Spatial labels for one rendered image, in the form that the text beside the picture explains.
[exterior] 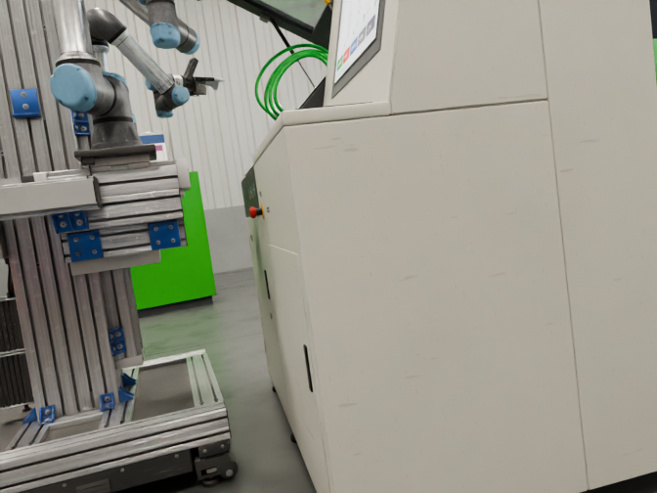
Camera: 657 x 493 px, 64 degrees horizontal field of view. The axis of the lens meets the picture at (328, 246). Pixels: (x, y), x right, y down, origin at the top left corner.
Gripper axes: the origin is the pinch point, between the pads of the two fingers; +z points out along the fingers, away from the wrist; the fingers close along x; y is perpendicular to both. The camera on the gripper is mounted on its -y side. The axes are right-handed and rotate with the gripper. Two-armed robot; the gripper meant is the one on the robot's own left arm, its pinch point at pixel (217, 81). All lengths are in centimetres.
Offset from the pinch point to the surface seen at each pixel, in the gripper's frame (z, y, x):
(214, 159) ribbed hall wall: 306, 38, -501
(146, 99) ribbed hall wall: 228, -56, -555
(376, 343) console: -69, 75, 159
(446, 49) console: -49, 17, 163
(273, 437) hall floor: -42, 135, 86
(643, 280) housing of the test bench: -13, 68, 192
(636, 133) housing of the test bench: -12, 35, 188
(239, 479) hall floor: -66, 133, 100
